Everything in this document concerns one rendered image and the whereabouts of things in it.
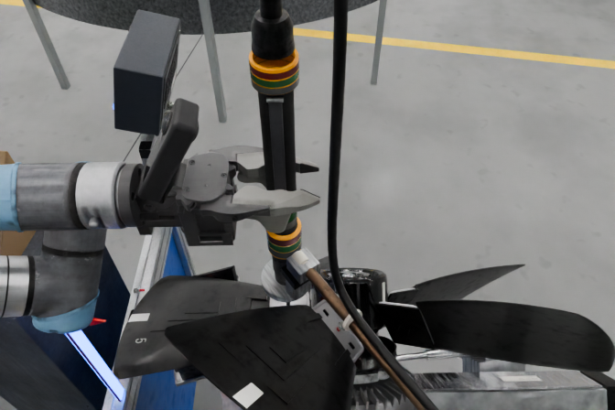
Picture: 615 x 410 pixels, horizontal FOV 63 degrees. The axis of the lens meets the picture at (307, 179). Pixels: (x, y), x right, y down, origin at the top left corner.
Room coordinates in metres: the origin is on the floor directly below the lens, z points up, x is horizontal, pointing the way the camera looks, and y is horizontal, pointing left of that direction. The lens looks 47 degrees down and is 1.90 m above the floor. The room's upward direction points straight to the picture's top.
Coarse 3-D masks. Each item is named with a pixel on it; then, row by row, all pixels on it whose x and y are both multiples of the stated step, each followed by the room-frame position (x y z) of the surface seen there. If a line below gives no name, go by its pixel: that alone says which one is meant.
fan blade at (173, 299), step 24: (168, 288) 0.44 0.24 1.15; (192, 288) 0.44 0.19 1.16; (216, 288) 0.43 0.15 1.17; (240, 288) 0.43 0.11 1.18; (144, 312) 0.39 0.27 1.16; (168, 312) 0.39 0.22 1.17; (192, 312) 0.38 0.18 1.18; (216, 312) 0.38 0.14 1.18; (120, 360) 0.30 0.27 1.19; (144, 360) 0.30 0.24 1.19; (168, 360) 0.30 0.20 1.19
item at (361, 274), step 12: (324, 276) 0.40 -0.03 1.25; (360, 276) 0.41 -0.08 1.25; (372, 276) 0.40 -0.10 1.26; (384, 276) 0.41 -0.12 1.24; (312, 288) 0.40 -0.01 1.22; (348, 288) 0.38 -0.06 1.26; (360, 288) 0.38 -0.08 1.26; (372, 288) 0.38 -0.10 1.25; (312, 300) 0.39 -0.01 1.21; (360, 300) 0.36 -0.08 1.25; (372, 300) 0.37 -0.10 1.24; (372, 312) 0.35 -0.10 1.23; (372, 324) 0.34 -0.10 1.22; (396, 348) 0.33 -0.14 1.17; (360, 360) 0.29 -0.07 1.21; (372, 360) 0.30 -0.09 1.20
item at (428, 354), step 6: (402, 354) 0.34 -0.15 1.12; (408, 354) 0.34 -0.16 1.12; (414, 354) 0.34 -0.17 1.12; (420, 354) 0.34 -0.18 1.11; (426, 354) 0.34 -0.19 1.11; (432, 354) 0.34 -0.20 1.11; (438, 354) 0.34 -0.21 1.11; (444, 354) 0.35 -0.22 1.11; (450, 354) 0.35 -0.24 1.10; (456, 354) 0.35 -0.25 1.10; (462, 354) 0.35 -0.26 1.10; (402, 360) 0.33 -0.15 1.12; (408, 360) 0.33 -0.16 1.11; (414, 360) 0.33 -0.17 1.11; (426, 360) 0.34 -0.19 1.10; (432, 360) 0.34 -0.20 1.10
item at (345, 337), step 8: (320, 304) 0.35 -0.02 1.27; (328, 304) 0.36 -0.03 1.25; (320, 312) 0.33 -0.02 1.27; (328, 312) 0.34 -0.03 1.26; (328, 320) 0.33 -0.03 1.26; (336, 320) 0.33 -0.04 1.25; (336, 328) 0.32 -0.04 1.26; (336, 336) 0.30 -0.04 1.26; (344, 336) 0.31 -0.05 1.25; (352, 336) 0.32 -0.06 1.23; (344, 344) 0.30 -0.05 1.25; (360, 344) 0.31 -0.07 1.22; (352, 352) 0.29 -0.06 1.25; (360, 352) 0.29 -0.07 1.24; (352, 360) 0.27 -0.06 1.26
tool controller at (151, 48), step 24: (144, 24) 1.13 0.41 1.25; (168, 24) 1.16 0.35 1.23; (144, 48) 1.03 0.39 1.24; (168, 48) 1.05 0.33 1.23; (120, 72) 0.94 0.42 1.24; (144, 72) 0.94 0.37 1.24; (168, 72) 1.01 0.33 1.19; (120, 96) 0.94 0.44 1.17; (144, 96) 0.94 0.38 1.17; (168, 96) 1.05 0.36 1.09; (120, 120) 0.94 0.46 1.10; (144, 120) 0.94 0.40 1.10
